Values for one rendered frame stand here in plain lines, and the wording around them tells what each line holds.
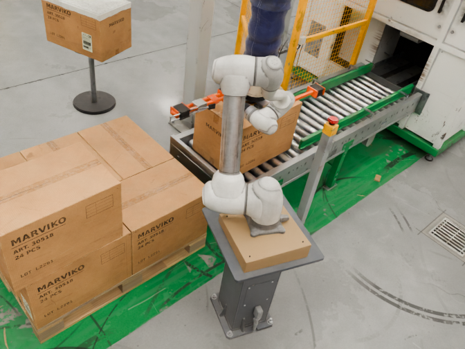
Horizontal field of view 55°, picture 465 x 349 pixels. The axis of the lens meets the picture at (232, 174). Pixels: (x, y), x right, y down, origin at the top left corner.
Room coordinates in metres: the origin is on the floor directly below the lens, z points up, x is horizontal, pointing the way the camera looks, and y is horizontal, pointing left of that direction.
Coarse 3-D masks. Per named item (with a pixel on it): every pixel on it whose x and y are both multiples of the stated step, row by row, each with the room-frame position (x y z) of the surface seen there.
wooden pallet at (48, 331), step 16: (192, 240) 2.02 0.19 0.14; (176, 256) 1.96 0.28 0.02; (0, 272) 1.53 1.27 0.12; (144, 272) 1.78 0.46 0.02; (160, 272) 1.81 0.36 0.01; (112, 288) 1.55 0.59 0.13; (128, 288) 1.63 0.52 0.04; (96, 304) 1.49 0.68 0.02; (64, 320) 1.36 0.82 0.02; (80, 320) 1.38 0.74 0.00; (48, 336) 1.24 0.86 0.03
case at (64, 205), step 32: (32, 160) 1.67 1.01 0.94; (64, 160) 1.71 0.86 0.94; (96, 160) 1.75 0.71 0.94; (0, 192) 1.42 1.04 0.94; (32, 192) 1.45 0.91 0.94; (64, 192) 1.49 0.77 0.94; (96, 192) 1.53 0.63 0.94; (0, 224) 1.23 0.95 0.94; (32, 224) 1.28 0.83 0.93; (64, 224) 1.38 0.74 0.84; (96, 224) 1.50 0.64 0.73; (0, 256) 1.20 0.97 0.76; (32, 256) 1.25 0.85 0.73; (64, 256) 1.36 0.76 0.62
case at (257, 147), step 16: (208, 112) 2.41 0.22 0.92; (288, 112) 2.58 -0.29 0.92; (208, 128) 2.40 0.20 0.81; (288, 128) 2.62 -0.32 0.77; (208, 144) 2.39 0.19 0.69; (256, 144) 2.38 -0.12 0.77; (272, 144) 2.51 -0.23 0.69; (288, 144) 2.66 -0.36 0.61; (208, 160) 2.38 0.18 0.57; (240, 160) 2.28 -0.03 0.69; (256, 160) 2.40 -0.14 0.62
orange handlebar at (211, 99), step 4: (308, 92) 2.58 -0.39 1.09; (312, 92) 2.60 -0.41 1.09; (208, 96) 2.32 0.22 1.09; (212, 96) 2.33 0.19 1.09; (216, 96) 2.33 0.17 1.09; (296, 96) 2.50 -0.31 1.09; (300, 96) 2.51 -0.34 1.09; (304, 96) 2.54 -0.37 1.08; (204, 100) 2.28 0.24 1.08; (208, 100) 2.31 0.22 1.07; (212, 100) 2.28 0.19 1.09; (216, 100) 2.30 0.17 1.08; (220, 100) 2.32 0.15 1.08; (296, 100) 2.48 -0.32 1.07; (188, 104) 2.21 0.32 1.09; (192, 104) 2.22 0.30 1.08; (208, 104) 2.25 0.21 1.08; (172, 112) 2.10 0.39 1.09; (176, 116) 2.09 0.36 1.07
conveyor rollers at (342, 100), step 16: (352, 80) 3.95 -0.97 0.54; (368, 80) 4.03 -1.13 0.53; (320, 96) 3.53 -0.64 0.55; (336, 96) 3.61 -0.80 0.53; (352, 96) 3.63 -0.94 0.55; (368, 96) 3.71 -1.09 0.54; (384, 96) 3.73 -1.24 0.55; (304, 112) 3.26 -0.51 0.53; (320, 112) 3.28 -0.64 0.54; (336, 112) 3.32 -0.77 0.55; (352, 112) 3.38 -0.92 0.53; (304, 128) 3.03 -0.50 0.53; (320, 128) 3.04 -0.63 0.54; (192, 144) 2.55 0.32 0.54; (272, 160) 2.53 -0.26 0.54; (288, 160) 2.55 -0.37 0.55
